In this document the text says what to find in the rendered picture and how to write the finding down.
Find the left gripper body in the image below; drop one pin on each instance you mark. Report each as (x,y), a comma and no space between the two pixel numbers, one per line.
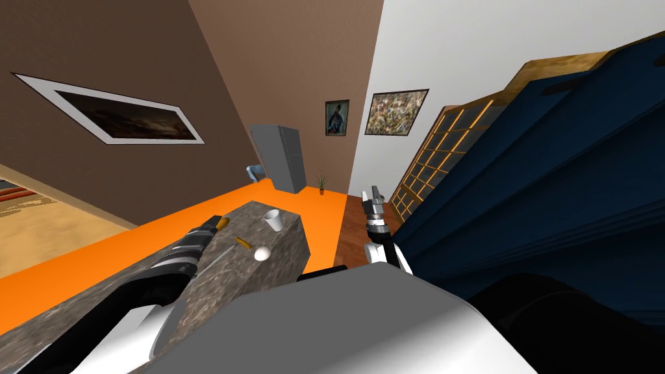
(212,224)

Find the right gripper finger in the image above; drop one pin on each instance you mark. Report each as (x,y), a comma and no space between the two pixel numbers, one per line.
(377,193)
(365,197)

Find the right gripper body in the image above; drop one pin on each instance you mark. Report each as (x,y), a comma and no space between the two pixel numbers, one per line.
(374,212)

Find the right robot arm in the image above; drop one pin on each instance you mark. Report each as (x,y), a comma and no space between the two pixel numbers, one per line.
(378,254)

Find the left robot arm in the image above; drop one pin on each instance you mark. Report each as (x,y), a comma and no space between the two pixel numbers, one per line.
(174,259)

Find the yellow brown oblong thing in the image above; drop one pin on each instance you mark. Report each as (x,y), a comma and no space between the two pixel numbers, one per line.
(243,242)
(223,224)

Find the small potted plant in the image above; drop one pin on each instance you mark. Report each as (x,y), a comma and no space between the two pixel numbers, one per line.
(321,183)

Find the white egg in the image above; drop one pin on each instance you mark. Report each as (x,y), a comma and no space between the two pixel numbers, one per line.
(262,253)

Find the white cup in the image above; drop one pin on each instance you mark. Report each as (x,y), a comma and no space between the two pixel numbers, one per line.
(274,220)

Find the pale blue chair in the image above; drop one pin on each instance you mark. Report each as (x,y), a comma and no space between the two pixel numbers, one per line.
(255,173)

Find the orange lattice window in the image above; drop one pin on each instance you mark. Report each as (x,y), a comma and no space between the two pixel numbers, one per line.
(441,156)

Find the speckled colourful picture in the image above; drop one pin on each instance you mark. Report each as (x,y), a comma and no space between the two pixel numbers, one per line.
(396,112)

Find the small portrait picture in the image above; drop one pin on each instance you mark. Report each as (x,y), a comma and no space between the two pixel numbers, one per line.
(336,118)

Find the grey refrigerator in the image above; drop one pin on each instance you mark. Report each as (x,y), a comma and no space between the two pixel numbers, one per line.
(283,158)

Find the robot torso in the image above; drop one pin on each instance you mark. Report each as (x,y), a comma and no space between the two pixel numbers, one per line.
(332,322)

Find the white framed dark picture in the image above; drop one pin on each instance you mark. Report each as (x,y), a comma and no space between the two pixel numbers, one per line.
(119,115)

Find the dark blue cupboard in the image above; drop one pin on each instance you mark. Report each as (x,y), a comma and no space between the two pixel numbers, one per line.
(550,197)

